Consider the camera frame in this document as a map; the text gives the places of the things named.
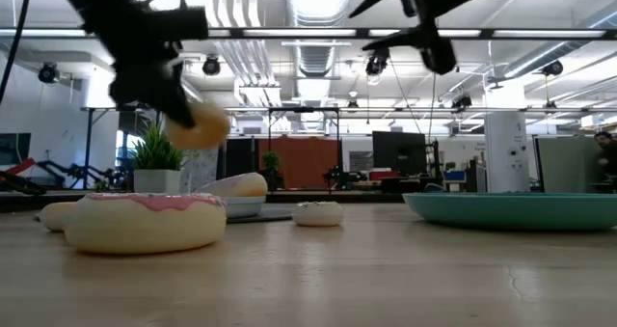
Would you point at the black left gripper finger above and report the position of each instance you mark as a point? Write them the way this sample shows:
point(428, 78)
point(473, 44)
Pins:
point(180, 112)

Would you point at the plain cream donut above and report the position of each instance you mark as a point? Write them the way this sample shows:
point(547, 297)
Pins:
point(207, 131)

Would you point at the purple frosted donut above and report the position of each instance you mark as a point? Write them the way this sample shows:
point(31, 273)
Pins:
point(236, 186)

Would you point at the pink frosted donut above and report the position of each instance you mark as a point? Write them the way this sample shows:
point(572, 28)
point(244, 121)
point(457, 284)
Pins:
point(144, 228)

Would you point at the small white sprinkled donut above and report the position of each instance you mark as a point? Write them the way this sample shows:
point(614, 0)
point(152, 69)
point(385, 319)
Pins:
point(318, 215)

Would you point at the black background robot arm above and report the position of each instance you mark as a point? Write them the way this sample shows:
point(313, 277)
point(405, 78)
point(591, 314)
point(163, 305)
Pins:
point(77, 172)

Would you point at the black ceiling spotlight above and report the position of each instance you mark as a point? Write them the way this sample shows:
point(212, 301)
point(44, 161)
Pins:
point(461, 102)
point(48, 73)
point(211, 65)
point(553, 68)

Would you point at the green plant in white pot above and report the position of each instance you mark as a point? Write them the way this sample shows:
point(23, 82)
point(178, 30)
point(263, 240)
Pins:
point(156, 181)

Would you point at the small background potted plant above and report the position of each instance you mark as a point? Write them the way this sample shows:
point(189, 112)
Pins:
point(271, 162)

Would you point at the black monitor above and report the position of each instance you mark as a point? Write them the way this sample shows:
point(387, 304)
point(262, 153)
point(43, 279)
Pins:
point(399, 153)

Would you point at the white bowl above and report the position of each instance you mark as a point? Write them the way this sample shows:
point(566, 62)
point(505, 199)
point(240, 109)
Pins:
point(246, 206)

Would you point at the white pillar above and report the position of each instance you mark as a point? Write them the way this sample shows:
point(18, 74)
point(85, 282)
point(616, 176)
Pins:
point(506, 148)

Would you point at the blue box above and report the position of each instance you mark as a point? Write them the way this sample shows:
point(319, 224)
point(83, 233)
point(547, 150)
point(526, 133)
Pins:
point(455, 176)

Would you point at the orange partition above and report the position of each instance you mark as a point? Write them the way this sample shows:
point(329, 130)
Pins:
point(303, 160)

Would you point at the red box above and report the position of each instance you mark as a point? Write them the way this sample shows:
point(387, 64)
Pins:
point(384, 175)

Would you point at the round grey mat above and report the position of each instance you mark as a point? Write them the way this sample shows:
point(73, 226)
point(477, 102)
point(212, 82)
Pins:
point(275, 214)

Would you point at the small black background robot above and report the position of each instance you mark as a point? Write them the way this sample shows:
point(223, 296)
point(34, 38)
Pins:
point(343, 176)

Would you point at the small plain donut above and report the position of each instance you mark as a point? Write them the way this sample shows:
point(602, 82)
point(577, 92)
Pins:
point(53, 216)

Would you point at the red and black equipment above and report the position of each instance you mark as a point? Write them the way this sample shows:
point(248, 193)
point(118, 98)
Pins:
point(19, 182)

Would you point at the grey partition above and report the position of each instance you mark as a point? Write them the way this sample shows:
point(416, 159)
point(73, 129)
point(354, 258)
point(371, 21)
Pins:
point(569, 163)

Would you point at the teal plate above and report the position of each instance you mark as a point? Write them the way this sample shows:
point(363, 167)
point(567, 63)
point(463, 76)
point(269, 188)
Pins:
point(511, 212)

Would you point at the person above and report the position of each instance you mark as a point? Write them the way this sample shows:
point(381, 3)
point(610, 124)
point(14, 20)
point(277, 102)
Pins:
point(608, 155)

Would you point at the black overhead camera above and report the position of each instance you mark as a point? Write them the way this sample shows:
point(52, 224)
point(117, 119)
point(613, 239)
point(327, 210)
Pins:
point(376, 65)

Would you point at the black aluminium frame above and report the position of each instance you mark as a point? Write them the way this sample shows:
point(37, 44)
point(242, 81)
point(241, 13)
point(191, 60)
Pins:
point(226, 33)

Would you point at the black background stand frame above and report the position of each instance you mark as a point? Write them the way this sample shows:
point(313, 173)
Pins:
point(303, 109)

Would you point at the dark wall screen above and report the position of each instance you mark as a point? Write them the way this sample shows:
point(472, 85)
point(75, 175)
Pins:
point(14, 146)

